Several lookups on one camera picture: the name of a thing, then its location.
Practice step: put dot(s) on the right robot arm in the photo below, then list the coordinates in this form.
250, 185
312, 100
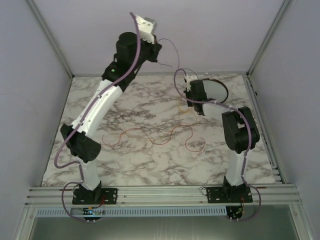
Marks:
240, 134

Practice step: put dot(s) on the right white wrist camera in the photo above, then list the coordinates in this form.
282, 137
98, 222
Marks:
188, 79

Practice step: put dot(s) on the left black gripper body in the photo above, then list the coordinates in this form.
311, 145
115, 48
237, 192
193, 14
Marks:
147, 52

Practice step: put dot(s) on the aluminium corner post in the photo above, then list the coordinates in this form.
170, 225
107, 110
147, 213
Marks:
283, 9
50, 37

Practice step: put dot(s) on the grey slotted cable duct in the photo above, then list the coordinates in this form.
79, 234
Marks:
104, 212

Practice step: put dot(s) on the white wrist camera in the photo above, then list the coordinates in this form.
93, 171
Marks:
146, 27
188, 79

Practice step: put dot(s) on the aluminium front rail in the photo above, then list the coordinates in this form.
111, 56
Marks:
160, 196

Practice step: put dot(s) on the left aluminium corner post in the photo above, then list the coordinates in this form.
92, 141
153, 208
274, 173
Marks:
50, 37

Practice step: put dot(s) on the right aluminium corner post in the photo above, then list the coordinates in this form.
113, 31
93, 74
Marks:
283, 9

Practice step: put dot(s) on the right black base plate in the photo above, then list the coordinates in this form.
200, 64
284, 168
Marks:
234, 194

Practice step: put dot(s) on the round brown-rimmed dish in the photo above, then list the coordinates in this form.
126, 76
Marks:
215, 89

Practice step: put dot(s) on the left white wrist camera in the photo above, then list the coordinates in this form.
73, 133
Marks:
146, 27

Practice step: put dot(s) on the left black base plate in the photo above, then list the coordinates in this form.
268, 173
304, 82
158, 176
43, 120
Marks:
83, 196

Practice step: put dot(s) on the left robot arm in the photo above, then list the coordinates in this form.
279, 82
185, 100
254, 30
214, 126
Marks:
131, 52

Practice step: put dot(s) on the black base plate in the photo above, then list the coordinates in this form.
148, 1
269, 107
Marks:
234, 194
83, 196

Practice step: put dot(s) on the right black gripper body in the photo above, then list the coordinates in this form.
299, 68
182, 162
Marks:
188, 96

